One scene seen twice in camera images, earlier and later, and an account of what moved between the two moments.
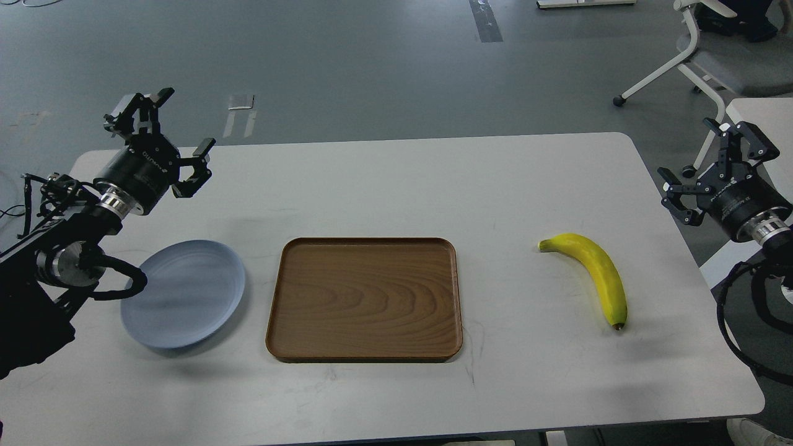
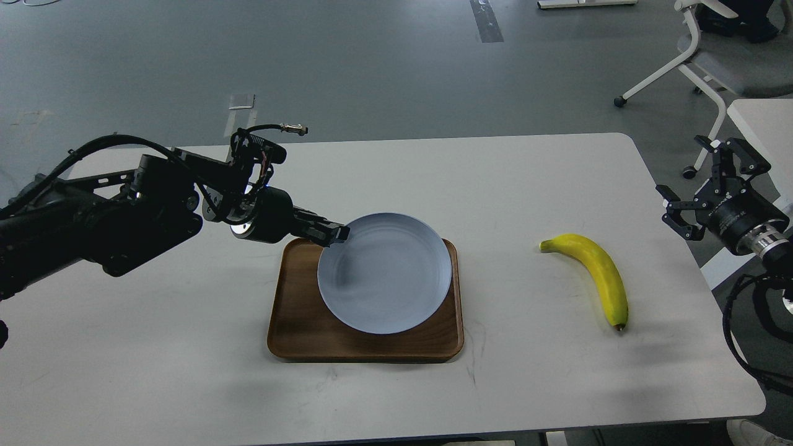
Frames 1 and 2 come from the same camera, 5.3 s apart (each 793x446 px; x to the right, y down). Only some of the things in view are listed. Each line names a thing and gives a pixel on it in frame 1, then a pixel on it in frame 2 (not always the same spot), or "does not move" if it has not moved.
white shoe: x=745 y=432 does not move
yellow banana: x=602 y=269 does not move
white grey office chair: x=728 y=62 does not move
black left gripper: x=138 y=176 to x=276 y=218
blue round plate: x=191 y=290 to x=391 y=275
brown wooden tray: x=365 y=300 does not move
